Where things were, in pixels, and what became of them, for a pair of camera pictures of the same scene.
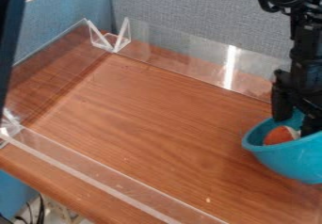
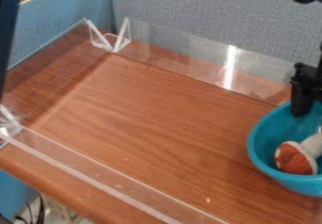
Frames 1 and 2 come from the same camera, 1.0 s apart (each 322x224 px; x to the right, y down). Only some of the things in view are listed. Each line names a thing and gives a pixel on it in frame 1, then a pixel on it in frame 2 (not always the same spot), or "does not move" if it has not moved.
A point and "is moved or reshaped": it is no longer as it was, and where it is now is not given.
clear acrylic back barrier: x=241 y=68 does not move
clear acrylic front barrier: x=103 y=174 does not move
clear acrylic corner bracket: x=109 y=40 does not move
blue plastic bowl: x=293 y=159 is moved or reshaped
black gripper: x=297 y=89 to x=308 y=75
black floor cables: x=40 y=217 does not move
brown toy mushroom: x=280 y=135 to x=297 y=157
